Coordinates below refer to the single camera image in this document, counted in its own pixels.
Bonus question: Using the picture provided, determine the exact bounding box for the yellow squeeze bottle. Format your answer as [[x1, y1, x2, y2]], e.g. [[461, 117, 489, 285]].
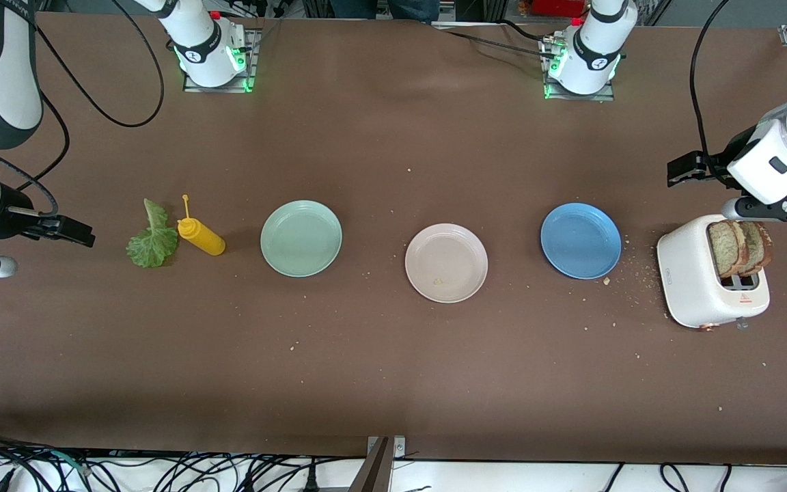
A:
[[176, 195, 226, 257]]

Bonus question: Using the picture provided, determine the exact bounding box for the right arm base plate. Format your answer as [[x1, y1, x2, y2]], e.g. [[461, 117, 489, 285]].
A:
[[184, 31, 258, 93]]

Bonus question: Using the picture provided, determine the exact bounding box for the blue plate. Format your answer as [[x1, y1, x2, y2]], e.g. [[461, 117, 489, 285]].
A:
[[540, 202, 622, 280]]

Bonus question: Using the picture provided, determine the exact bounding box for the person in blue jeans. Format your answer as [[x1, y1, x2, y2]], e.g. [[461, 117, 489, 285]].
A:
[[329, 0, 439, 21]]

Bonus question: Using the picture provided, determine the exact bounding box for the red box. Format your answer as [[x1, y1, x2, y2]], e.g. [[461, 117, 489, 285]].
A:
[[530, 0, 589, 18]]

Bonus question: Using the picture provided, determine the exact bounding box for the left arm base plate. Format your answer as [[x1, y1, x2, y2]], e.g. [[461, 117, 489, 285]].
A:
[[542, 38, 616, 102]]

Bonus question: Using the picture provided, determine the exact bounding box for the pale green plate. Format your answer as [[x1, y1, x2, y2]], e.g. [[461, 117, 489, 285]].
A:
[[260, 200, 343, 278]]

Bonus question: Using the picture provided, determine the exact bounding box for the green lettuce leaf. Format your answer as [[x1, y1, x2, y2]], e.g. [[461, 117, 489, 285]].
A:
[[126, 198, 180, 269]]

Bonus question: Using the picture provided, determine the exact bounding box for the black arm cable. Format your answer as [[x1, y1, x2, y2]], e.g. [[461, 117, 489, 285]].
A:
[[689, 0, 787, 189], [0, 0, 166, 214]]

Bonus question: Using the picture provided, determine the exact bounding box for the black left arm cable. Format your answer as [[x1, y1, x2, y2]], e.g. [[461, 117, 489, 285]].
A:
[[689, 0, 787, 189]]

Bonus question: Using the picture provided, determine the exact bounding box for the black base cable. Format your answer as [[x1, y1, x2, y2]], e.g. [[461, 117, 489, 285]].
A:
[[445, 31, 553, 57], [499, 19, 549, 43]]

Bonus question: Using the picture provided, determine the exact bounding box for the beige plate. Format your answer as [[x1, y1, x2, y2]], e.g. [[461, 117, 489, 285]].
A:
[[404, 223, 489, 304]]

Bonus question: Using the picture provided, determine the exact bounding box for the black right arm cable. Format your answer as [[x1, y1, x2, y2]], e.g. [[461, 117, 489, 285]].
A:
[[0, 0, 166, 214]]

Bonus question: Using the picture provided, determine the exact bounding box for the brown bread slice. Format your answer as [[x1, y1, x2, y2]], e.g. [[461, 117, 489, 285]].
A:
[[708, 220, 749, 277], [738, 219, 773, 276]]

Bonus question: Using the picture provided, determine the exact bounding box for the white toaster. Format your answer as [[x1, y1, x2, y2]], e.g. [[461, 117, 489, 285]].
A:
[[656, 214, 771, 331]]

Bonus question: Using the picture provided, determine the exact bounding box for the aluminium profile post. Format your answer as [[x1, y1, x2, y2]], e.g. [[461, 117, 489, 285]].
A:
[[349, 436, 406, 492]]

